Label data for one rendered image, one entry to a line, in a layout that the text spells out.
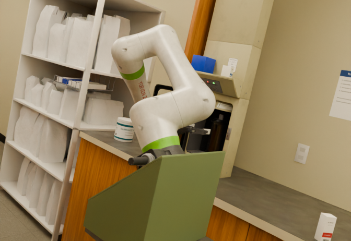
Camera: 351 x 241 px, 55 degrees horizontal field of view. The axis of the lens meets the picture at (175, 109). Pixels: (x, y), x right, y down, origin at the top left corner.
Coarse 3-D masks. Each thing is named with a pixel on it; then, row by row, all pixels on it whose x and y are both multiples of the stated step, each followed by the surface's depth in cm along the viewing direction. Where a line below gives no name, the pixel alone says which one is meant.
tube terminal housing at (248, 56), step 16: (208, 48) 206; (224, 48) 198; (240, 48) 191; (256, 48) 190; (224, 64) 197; (240, 64) 190; (256, 64) 194; (224, 96) 196; (240, 96) 189; (240, 112) 193; (240, 128) 197; (224, 144) 194; (224, 160) 193; (224, 176) 196
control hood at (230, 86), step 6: (198, 72) 195; (210, 78) 191; (216, 78) 188; (222, 78) 185; (228, 78) 182; (234, 78) 181; (222, 84) 188; (228, 84) 184; (234, 84) 182; (240, 84) 186; (222, 90) 192; (228, 90) 188; (234, 90) 185; (240, 90) 188; (234, 96) 188
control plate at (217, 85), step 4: (204, 80) 196; (208, 80) 193; (212, 80) 191; (208, 84) 196; (212, 84) 193; (216, 84) 191; (212, 88) 196; (216, 88) 194; (220, 88) 191; (220, 92) 194
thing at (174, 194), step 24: (144, 168) 90; (168, 168) 90; (192, 168) 99; (216, 168) 111; (120, 192) 95; (144, 192) 90; (168, 192) 93; (192, 192) 102; (96, 216) 101; (120, 216) 95; (144, 216) 89; (168, 216) 95; (192, 216) 106; (120, 240) 94; (144, 240) 89; (168, 240) 98; (192, 240) 109
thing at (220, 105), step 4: (216, 100) 205; (216, 104) 202; (220, 104) 200; (224, 104) 199; (228, 104) 199; (216, 108) 200; (220, 108) 199; (224, 108) 198; (228, 108) 199; (232, 108) 199
